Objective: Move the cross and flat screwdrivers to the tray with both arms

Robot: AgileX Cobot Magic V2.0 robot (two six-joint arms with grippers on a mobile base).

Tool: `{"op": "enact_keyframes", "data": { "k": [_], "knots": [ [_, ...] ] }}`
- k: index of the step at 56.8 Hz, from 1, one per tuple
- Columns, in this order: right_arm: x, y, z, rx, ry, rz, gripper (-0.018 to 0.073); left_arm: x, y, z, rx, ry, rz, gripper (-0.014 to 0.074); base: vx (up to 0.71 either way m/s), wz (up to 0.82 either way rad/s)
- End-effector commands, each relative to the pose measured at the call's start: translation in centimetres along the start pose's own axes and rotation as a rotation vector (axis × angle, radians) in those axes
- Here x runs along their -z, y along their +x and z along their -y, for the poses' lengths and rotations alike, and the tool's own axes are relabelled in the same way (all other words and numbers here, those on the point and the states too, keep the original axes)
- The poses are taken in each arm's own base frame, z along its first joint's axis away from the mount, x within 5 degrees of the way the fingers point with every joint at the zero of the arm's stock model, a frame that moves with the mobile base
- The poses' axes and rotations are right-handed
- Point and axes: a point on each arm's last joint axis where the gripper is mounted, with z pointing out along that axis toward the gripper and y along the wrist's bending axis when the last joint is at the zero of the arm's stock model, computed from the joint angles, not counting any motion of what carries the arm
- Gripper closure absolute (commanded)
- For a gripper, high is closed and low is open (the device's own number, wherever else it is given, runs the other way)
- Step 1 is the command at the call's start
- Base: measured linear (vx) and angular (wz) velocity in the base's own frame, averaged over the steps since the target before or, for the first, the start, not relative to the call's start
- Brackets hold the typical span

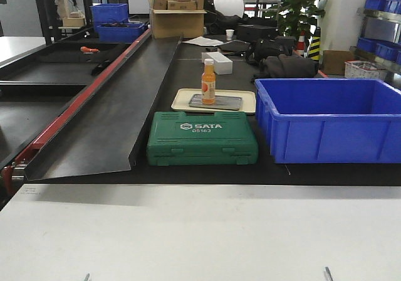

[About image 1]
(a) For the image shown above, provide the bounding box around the dark grey cloth bag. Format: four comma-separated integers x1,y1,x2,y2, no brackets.
251,54,319,82

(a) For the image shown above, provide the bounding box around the small grey metal tray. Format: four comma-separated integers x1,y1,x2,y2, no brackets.
189,94,242,110

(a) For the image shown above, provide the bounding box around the orange handled tool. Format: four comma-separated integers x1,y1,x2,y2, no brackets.
80,46,100,53

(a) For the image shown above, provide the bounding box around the black yellow striped post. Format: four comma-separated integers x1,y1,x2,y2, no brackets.
308,26,321,63

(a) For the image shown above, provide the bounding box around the white paper cup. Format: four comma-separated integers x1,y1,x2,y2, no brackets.
226,29,234,41

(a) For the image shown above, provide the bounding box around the large blue plastic bin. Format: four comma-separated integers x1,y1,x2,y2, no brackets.
255,78,400,164

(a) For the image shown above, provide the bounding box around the white patterned basket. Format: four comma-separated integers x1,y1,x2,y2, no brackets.
345,60,387,80

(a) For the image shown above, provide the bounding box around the stacked blue bin behind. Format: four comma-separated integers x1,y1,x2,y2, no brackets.
90,3,128,23

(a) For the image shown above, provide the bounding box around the large cardboard box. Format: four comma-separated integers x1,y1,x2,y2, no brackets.
148,0,206,39

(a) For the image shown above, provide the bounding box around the green SATA tool case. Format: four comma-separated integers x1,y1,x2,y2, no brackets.
147,112,259,166

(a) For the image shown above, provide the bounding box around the green potted plant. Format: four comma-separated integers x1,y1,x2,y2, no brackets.
278,0,325,40

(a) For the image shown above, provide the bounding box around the white rectangular box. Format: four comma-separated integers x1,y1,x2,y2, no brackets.
202,51,233,75

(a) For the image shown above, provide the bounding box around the red rail bar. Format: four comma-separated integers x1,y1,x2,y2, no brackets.
1,30,150,197

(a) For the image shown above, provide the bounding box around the blue bin on left table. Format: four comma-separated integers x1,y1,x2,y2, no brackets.
96,23,145,43

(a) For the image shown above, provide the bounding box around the beige plastic tray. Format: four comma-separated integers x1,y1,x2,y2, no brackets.
171,88,256,115

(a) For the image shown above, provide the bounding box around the black metal ramp sheet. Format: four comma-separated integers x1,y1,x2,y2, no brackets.
24,36,182,183

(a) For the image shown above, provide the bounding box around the orange juice bottle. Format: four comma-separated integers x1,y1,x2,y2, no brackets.
201,58,216,105

